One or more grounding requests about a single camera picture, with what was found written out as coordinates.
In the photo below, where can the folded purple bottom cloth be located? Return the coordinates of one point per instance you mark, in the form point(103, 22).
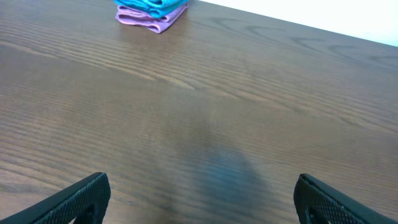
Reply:
point(134, 17)

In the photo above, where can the folded blue cloth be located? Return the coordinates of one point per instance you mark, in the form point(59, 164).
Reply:
point(155, 8)

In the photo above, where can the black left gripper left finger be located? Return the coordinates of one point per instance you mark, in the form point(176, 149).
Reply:
point(83, 202)

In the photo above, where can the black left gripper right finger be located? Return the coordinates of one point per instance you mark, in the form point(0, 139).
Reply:
point(318, 203)

